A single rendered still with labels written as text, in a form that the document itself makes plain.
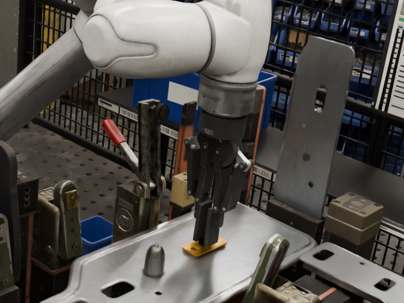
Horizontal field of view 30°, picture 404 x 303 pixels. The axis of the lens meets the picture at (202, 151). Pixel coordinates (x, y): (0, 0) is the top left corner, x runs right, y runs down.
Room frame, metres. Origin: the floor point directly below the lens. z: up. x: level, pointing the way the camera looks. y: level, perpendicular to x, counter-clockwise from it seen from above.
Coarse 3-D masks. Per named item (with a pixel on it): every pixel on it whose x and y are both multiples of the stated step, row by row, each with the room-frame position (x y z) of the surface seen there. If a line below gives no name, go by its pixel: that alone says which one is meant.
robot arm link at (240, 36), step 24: (216, 0) 1.10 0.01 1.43; (240, 0) 1.09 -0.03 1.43; (264, 0) 1.11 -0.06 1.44; (216, 24) 1.06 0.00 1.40; (240, 24) 1.08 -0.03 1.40; (264, 24) 1.10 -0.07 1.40; (216, 48) 1.05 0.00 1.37; (240, 48) 1.08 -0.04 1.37; (264, 48) 1.11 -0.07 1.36; (216, 72) 1.08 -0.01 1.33; (240, 72) 1.09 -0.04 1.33
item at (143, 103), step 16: (144, 112) 1.22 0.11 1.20; (160, 112) 1.20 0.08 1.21; (144, 128) 1.21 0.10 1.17; (160, 128) 1.24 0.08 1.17; (144, 144) 1.21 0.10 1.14; (160, 144) 1.23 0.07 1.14; (144, 160) 1.21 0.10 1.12; (160, 160) 1.23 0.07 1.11; (144, 176) 1.21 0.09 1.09; (160, 176) 1.23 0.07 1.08; (160, 192) 1.23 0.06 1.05
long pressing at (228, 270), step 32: (160, 224) 1.19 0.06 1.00; (192, 224) 1.22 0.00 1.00; (224, 224) 1.23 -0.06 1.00; (256, 224) 1.25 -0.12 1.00; (96, 256) 1.06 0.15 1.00; (128, 256) 1.07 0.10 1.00; (192, 256) 1.10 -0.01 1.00; (224, 256) 1.12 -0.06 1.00; (256, 256) 1.13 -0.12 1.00; (288, 256) 1.15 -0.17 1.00; (96, 288) 0.97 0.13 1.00; (160, 288) 0.99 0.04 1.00; (192, 288) 1.00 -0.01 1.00; (224, 288) 1.02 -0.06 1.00
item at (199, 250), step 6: (198, 240) 1.14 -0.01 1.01; (222, 240) 1.16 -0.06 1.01; (186, 246) 1.12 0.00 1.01; (192, 246) 1.12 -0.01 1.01; (198, 246) 1.12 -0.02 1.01; (204, 246) 1.12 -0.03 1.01; (210, 246) 1.13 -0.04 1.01; (216, 246) 1.13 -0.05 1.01; (192, 252) 1.10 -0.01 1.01; (198, 252) 1.10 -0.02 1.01; (204, 252) 1.11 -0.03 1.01
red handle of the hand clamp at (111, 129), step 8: (104, 120) 1.29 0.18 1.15; (104, 128) 1.28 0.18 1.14; (112, 128) 1.28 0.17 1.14; (112, 136) 1.27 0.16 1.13; (120, 136) 1.27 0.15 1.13; (120, 144) 1.26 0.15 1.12; (128, 152) 1.25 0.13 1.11; (128, 160) 1.25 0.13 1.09; (136, 160) 1.25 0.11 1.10; (136, 168) 1.23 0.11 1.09; (152, 184) 1.22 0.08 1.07
